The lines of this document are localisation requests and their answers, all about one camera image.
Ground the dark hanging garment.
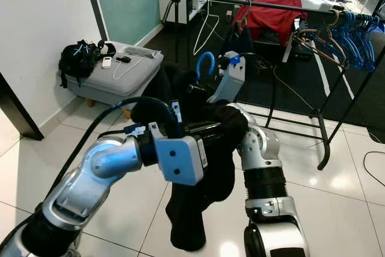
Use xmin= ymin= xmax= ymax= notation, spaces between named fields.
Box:
xmin=221 ymin=21 xmax=256 ymax=68

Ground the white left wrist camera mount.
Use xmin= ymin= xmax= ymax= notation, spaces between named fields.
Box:
xmin=147 ymin=122 xmax=209 ymax=187

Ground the flat grey pad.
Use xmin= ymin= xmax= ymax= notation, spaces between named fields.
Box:
xmin=125 ymin=46 xmax=161 ymax=60

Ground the red cloth cover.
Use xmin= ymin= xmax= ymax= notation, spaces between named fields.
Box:
xmin=233 ymin=0 xmax=307 ymax=47

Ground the black backpack blue trim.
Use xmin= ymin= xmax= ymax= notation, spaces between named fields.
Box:
xmin=59 ymin=40 xmax=117 ymax=88

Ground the dark printed t-shirt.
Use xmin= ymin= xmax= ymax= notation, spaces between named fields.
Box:
xmin=131 ymin=64 xmax=251 ymax=253

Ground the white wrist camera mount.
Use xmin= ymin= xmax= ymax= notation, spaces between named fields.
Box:
xmin=147 ymin=122 xmax=209 ymax=187
xmin=208 ymin=52 xmax=247 ymax=105

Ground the black floor cable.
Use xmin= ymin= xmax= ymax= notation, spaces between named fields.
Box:
xmin=363 ymin=150 xmax=385 ymax=187

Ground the copper metal hanger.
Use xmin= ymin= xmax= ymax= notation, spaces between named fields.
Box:
xmin=294 ymin=9 xmax=351 ymax=69

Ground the black metal clothes rack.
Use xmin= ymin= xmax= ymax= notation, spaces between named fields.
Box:
xmin=171 ymin=0 xmax=385 ymax=172

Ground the green hanger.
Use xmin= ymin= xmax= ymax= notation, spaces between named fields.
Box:
xmin=239 ymin=0 xmax=252 ymax=27

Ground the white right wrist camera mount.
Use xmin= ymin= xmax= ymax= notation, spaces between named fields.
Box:
xmin=208 ymin=52 xmax=247 ymax=105

